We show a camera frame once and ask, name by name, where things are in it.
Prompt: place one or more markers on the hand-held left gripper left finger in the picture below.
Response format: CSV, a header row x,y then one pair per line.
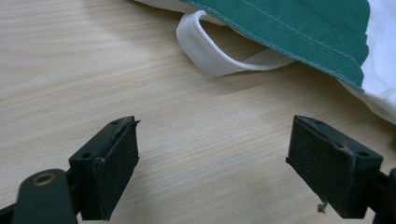
x,y
106,168

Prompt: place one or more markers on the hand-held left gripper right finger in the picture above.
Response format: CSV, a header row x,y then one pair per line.
x,y
330,168

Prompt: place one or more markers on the green and white cloth bag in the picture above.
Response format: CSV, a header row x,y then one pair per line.
x,y
280,25

